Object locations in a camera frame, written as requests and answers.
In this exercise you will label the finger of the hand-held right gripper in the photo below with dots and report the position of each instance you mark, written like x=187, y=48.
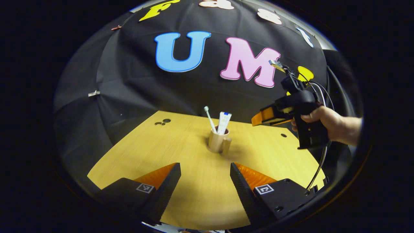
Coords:
x=283, y=120
x=265, y=116

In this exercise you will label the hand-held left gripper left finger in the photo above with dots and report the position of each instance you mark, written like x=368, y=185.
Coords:
x=166, y=191

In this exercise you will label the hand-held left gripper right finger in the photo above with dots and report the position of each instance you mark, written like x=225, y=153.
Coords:
x=244, y=194

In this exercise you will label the white toothpaste tube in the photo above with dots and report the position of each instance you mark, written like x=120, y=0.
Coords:
x=223, y=123

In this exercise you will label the beige cup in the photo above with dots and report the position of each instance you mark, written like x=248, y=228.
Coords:
x=216, y=142

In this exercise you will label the white toothbrush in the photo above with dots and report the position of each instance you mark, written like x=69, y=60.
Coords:
x=206, y=108

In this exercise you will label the light wooden desktop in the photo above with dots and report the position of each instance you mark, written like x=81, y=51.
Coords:
x=194, y=187

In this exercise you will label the black backdrop cloth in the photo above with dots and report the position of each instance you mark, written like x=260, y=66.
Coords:
x=194, y=90

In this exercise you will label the white cloth clip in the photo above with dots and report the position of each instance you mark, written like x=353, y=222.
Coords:
x=94, y=93

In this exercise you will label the red cloth clip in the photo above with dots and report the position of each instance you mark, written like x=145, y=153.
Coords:
x=116, y=27

